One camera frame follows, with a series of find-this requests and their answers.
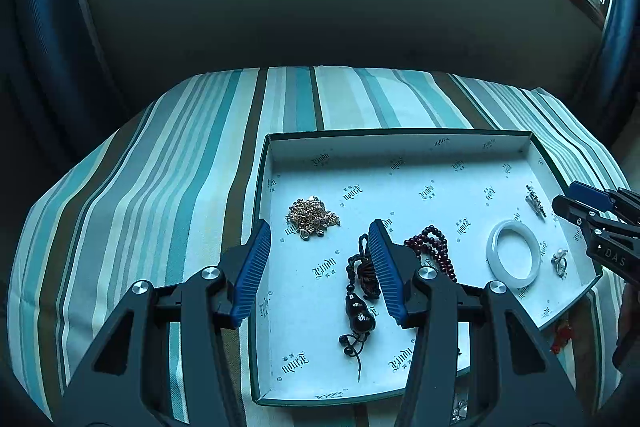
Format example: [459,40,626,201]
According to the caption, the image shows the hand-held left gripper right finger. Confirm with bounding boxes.
[367,219,581,427]

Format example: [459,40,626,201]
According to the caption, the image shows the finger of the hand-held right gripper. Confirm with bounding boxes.
[567,181,640,224]
[552,195,608,235]

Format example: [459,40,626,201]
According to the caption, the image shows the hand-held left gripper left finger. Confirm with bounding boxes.
[62,219,273,427]

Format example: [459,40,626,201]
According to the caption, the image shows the crystal bar brooch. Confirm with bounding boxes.
[525,184,548,219]

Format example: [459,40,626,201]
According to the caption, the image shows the black gourd pendant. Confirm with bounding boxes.
[337,234,386,380]

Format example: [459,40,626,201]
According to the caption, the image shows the silver pearl ring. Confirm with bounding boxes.
[550,248,571,278]

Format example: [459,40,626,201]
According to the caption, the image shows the dark red bead bracelet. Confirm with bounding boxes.
[402,225,458,284]

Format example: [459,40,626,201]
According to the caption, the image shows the white shallow box tray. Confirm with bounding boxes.
[248,129,603,408]

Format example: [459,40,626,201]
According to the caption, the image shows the gold chain necklace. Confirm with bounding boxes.
[285,195,342,241]

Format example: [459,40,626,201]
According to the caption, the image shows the white jade bangle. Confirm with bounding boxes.
[486,219,543,290]

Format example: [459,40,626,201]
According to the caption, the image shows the red knotted tassel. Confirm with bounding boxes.
[550,319,573,355]

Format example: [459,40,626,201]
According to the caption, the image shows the striped teal tablecloth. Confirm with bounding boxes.
[7,66,633,427]

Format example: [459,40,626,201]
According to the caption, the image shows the dark blue curtain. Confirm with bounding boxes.
[10,0,131,148]
[597,0,640,108]

